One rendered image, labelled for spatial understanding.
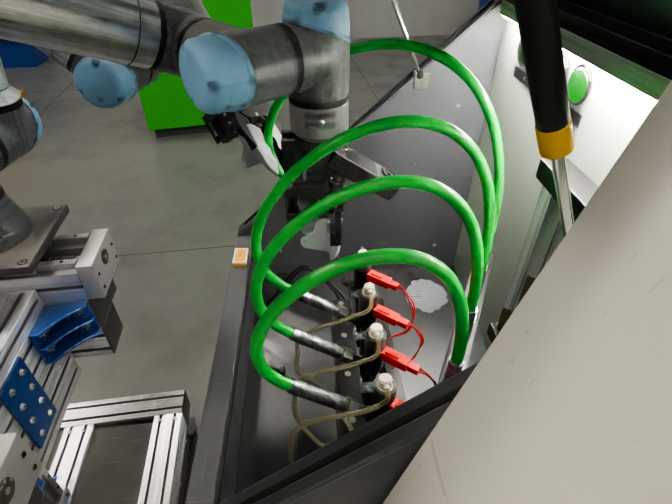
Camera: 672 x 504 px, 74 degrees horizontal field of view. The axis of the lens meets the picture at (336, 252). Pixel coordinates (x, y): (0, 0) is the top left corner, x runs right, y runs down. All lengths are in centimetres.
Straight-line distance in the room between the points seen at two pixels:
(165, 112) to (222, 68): 360
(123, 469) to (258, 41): 139
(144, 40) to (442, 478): 52
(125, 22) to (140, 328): 186
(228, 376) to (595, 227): 63
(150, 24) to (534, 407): 51
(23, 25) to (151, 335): 183
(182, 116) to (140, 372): 248
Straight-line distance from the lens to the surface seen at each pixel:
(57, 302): 111
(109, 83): 76
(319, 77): 53
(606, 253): 26
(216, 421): 74
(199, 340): 216
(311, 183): 61
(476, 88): 64
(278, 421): 87
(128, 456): 166
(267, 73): 49
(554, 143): 28
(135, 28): 57
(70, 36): 55
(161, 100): 403
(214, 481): 70
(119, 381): 213
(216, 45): 48
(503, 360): 32
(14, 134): 110
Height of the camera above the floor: 157
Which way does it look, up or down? 38 degrees down
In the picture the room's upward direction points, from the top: straight up
